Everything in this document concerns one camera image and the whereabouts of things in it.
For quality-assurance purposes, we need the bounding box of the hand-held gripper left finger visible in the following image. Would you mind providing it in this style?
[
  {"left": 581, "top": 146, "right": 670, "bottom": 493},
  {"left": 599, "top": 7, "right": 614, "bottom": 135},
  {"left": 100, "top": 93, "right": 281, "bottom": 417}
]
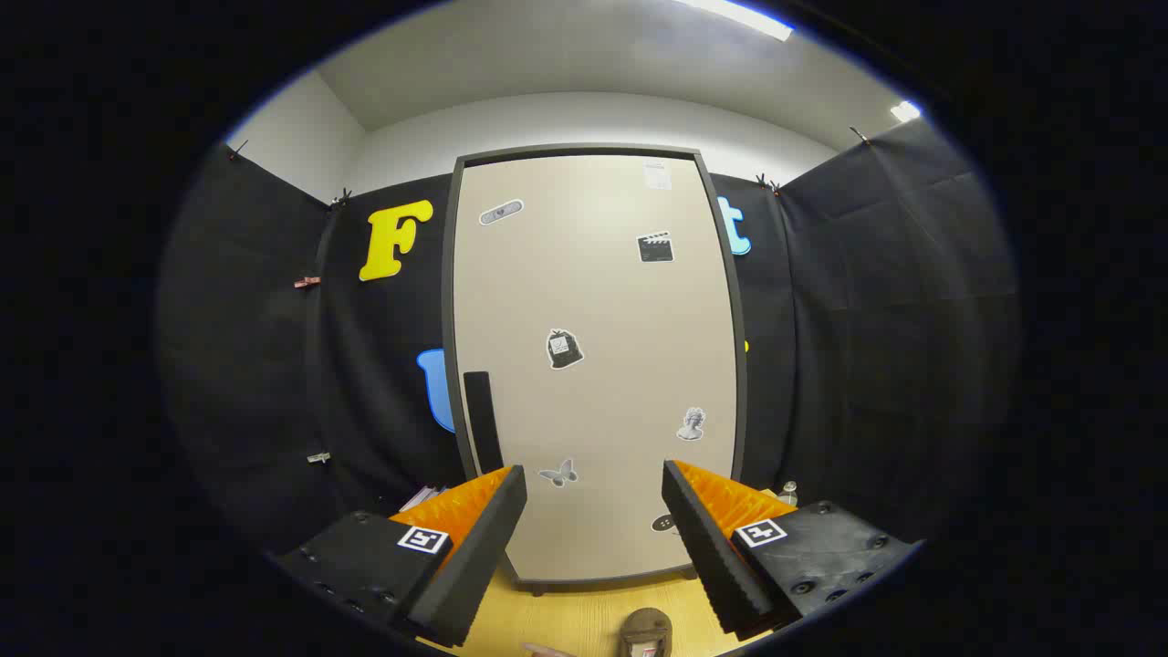
[{"left": 274, "top": 464, "right": 528, "bottom": 649}]

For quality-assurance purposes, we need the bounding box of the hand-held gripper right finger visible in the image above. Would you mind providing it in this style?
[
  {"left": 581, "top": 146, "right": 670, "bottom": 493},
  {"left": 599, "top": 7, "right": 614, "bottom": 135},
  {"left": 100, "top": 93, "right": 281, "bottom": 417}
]
[{"left": 662, "top": 459, "right": 918, "bottom": 640}]

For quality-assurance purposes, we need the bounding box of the brown fuzzy shoe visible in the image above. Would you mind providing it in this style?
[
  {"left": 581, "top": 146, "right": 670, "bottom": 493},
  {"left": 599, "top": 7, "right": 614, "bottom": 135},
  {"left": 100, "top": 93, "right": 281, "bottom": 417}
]
[{"left": 620, "top": 608, "right": 674, "bottom": 657}]

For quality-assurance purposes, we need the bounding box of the black door handle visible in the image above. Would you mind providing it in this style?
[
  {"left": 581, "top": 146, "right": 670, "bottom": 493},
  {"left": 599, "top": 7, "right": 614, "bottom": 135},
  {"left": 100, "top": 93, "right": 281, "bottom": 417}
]
[{"left": 463, "top": 371, "right": 505, "bottom": 474}]

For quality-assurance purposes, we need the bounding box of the beige shoe cabinet door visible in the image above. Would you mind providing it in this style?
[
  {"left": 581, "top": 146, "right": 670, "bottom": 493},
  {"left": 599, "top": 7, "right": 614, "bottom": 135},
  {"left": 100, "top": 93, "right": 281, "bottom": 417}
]
[{"left": 454, "top": 152, "right": 738, "bottom": 585}]

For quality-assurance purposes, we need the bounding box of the grey shoe cabinet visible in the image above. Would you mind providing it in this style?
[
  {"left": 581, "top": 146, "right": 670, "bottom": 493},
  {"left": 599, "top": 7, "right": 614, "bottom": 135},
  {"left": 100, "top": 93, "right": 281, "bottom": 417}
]
[{"left": 441, "top": 143, "right": 749, "bottom": 596}]

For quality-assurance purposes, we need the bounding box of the black backdrop cloth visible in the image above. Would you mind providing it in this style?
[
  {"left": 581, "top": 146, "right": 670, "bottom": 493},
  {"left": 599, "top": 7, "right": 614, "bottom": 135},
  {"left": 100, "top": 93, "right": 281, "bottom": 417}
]
[{"left": 155, "top": 114, "right": 1018, "bottom": 558}]

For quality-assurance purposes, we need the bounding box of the long ceiling light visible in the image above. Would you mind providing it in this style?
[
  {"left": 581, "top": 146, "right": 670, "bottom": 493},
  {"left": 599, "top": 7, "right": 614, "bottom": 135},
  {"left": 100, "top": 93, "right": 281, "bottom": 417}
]
[{"left": 675, "top": 0, "right": 795, "bottom": 42}]

